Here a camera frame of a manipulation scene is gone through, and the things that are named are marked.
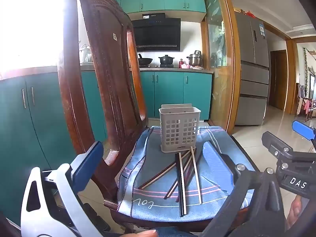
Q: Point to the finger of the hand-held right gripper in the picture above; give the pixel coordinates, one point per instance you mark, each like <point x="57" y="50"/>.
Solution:
<point x="274" y="143"/>
<point x="303" y="130"/>

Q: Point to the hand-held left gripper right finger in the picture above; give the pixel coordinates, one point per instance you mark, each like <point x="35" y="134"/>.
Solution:
<point x="217" y="170"/>

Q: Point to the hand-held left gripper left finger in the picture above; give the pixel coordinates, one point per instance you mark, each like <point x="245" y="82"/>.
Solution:
<point x="87" y="164"/>

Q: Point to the beige chopstick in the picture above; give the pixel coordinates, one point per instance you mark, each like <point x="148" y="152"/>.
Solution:
<point x="195" y="175"/>

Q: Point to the dark maroon chopstick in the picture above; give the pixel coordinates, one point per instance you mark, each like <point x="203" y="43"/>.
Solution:
<point x="188" y="172"/>

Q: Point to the white chopstick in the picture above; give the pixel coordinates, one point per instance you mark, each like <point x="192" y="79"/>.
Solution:
<point x="181" y="172"/>

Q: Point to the black chopstick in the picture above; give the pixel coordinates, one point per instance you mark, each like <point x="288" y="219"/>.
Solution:
<point x="178" y="172"/>

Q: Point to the brown chopstick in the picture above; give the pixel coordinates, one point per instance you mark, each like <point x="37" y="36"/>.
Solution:
<point x="160" y="174"/>
<point x="172" y="186"/>

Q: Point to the grey plastic utensil holder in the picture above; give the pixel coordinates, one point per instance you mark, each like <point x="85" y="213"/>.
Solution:
<point x="179" y="128"/>

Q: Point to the person's right hand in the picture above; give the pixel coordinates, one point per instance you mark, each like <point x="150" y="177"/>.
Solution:
<point x="295" y="209"/>

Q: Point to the person's left hand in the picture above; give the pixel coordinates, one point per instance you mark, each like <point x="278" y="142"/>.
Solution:
<point x="145" y="233"/>

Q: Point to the dining chair with clothes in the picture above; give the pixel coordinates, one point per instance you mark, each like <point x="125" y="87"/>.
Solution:
<point x="306" y="106"/>

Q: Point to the brown wooden door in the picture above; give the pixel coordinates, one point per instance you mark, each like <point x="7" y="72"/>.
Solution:
<point x="278" y="79"/>

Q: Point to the teal base cabinet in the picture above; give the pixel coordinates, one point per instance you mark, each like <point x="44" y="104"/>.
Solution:
<point x="37" y="133"/>
<point x="172" y="91"/>

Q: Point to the blue striped cloth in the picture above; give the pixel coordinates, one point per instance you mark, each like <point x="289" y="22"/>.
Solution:
<point x="148" y="158"/>

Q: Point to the grey refrigerator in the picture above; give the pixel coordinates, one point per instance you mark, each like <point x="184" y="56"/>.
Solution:
<point x="254" y="79"/>

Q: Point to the person's blue jeans leg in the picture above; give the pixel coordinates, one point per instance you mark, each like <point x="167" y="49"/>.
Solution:
<point x="180" y="232"/>

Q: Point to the carved wooden chair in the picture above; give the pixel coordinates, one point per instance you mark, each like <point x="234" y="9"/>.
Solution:
<point x="108" y="79"/>

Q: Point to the wood framed glass door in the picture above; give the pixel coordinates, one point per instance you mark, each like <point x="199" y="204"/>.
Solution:
<point x="219" y="61"/>

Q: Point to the plate of food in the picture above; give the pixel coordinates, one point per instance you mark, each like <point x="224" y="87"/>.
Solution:
<point x="197" y="67"/>

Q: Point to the pink bowl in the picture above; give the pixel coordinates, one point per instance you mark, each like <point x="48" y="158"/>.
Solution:
<point x="185" y="66"/>

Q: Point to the white dish rack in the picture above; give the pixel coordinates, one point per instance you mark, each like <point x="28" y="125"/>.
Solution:
<point x="86" y="54"/>

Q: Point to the stainless steel pot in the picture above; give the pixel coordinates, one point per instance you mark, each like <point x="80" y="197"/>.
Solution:
<point x="195" y="58"/>

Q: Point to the small red bottle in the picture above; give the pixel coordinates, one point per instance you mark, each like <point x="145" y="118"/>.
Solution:
<point x="181" y="62"/>

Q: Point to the black wok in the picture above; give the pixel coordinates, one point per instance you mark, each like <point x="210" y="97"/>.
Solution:
<point x="145" y="60"/>

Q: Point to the black clay pot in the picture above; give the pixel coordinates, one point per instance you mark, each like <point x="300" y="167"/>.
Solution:
<point x="166" y="60"/>

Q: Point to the black range hood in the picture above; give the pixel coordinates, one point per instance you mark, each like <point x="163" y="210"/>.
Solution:
<point x="158" y="34"/>

